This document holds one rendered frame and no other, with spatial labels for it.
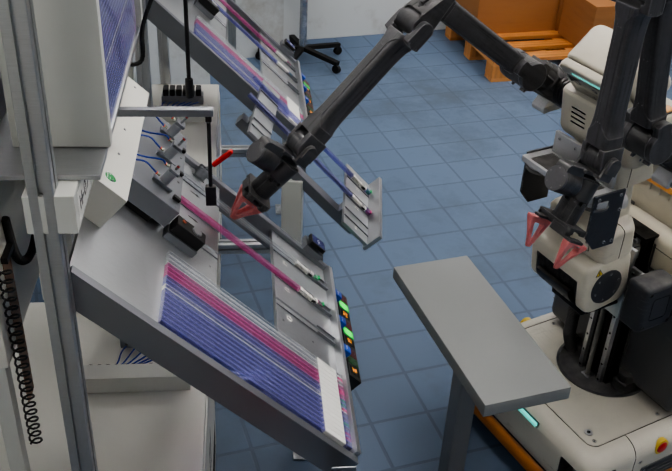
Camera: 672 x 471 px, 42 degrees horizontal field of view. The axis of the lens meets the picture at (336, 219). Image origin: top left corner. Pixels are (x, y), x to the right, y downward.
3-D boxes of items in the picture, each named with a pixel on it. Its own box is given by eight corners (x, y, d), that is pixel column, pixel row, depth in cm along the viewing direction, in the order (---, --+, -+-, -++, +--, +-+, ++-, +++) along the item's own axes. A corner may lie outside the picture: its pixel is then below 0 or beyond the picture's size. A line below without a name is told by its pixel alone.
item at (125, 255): (206, 200, 222) (220, 188, 221) (196, 380, 167) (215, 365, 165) (100, 118, 208) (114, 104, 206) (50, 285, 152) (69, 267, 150)
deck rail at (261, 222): (312, 279, 241) (328, 265, 239) (312, 284, 239) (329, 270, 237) (101, 115, 209) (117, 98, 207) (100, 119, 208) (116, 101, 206)
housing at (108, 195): (111, 132, 210) (150, 93, 205) (80, 248, 168) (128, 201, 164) (83, 111, 206) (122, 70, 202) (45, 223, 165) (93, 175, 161)
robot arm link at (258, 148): (321, 152, 207) (305, 135, 213) (288, 129, 199) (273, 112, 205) (288, 191, 208) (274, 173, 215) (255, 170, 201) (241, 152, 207)
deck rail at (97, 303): (336, 472, 183) (357, 456, 181) (336, 480, 182) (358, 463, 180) (50, 286, 152) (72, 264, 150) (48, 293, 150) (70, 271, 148)
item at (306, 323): (316, 275, 238) (325, 268, 237) (341, 463, 182) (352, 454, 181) (265, 235, 229) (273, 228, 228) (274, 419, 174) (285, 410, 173)
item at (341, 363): (313, 284, 239) (332, 268, 237) (336, 472, 183) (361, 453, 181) (309, 281, 238) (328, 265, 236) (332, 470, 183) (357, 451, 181)
